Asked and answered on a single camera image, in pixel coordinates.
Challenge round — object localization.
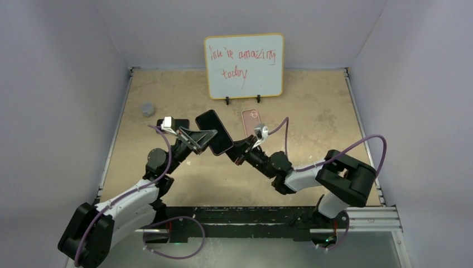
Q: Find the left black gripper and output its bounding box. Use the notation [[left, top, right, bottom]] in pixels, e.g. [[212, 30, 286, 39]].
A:
[[165, 127, 218, 175]]

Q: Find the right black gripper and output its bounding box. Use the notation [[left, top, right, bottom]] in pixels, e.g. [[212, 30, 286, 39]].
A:
[[219, 135, 274, 179]]

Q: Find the black phone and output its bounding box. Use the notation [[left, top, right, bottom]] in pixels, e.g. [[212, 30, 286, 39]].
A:
[[195, 109, 234, 156]]

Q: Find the bare phone with purple edge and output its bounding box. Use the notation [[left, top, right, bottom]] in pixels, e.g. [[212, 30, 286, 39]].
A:
[[157, 118, 190, 130]]

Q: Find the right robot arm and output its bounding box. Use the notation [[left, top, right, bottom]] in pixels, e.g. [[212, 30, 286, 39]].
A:
[[226, 136, 378, 227]]

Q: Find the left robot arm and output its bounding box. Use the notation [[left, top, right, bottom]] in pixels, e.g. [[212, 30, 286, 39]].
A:
[[57, 127, 218, 267]]

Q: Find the black whiteboard stand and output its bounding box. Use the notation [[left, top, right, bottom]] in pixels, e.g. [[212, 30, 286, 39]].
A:
[[224, 94, 262, 106]]

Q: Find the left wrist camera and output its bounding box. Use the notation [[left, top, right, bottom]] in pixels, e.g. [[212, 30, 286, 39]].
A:
[[160, 116, 176, 135]]

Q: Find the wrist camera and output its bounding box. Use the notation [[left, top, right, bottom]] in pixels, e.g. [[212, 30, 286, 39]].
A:
[[253, 123, 269, 148], [160, 116, 176, 135]]

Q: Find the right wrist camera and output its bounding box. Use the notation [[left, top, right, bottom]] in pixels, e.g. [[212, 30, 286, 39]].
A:
[[253, 123, 269, 148]]

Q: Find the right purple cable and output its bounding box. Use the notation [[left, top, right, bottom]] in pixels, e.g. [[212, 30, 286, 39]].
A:
[[268, 117, 387, 252]]

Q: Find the purple cable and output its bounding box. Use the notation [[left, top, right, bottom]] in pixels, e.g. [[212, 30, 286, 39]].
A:
[[268, 117, 387, 252], [74, 125, 206, 268]]

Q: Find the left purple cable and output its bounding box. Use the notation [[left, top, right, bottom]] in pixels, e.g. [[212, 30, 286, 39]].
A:
[[74, 125, 206, 268]]

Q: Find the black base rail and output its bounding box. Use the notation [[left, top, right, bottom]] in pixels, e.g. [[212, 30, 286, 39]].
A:
[[140, 206, 352, 245]]

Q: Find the white board with yellow frame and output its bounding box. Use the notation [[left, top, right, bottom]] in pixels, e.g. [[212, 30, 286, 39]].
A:
[[204, 33, 284, 100]]

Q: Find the aluminium frame rail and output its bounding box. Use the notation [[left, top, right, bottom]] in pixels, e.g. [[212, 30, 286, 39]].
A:
[[126, 207, 402, 251]]

